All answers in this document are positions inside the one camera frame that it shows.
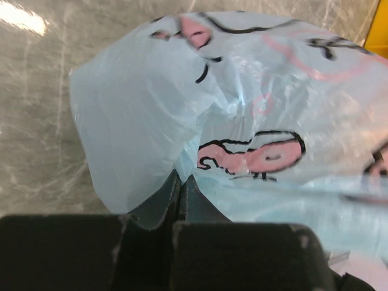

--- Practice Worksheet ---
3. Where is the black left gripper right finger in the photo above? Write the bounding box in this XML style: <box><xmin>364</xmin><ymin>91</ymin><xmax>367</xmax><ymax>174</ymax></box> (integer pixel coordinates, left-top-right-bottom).
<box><xmin>174</xmin><ymin>178</ymin><xmax>335</xmax><ymax>290</ymax></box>

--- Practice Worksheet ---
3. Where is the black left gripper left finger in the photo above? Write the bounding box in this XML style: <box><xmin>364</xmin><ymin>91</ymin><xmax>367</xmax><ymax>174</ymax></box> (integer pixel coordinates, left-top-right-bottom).
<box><xmin>1</xmin><ymin>172</ymin><xmax>181</xmax><ymax>290</ymax></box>

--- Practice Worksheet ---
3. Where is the light blue plastic bag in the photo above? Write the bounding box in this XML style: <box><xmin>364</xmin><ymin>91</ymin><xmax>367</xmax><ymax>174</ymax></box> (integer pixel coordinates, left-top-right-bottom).
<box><xmin>69</xmin><ymin>12</ymin><xmax>387</xmax><ymax>281</ymax></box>

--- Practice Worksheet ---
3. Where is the yellow plastic tray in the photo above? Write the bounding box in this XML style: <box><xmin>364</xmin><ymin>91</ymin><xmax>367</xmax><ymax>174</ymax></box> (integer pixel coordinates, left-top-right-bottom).
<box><xmin>364</xmin><ymin>0</ymin><xmax>388</xmax><ymax>59</ymax></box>

